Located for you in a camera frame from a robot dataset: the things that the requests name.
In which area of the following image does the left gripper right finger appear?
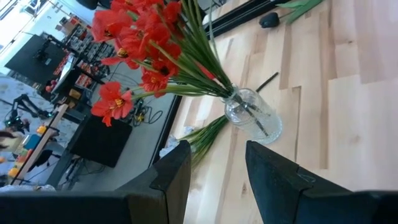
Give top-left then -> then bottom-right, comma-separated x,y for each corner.
245,141 -> 398,224

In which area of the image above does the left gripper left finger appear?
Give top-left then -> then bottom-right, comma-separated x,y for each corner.
0,139 -> 192,224

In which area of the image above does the white artificial flower bunch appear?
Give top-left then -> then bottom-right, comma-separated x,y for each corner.
158,72 -> 280,170

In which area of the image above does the red artificial flower bunch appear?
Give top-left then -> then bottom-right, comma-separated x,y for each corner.
90,7 -> 234,97
110,0 -> 234,94
90,58 -> 234,128

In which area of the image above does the black artificial tulip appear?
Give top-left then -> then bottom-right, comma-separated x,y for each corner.
258,0 -> 324,29

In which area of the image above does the clear glass vase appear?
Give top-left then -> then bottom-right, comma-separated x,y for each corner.
223,84 -> 284,146

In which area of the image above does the large black box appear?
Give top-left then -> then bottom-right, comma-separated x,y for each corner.
70,116 -> 134,169

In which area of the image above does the shelf with red bins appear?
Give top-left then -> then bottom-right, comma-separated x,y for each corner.
58,15 -> 114,91

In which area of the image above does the red flower bouquet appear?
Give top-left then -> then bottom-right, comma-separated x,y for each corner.
149,0 -> 292,169

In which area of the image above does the black workstation table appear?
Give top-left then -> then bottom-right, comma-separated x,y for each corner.
4,34 -> 68,85

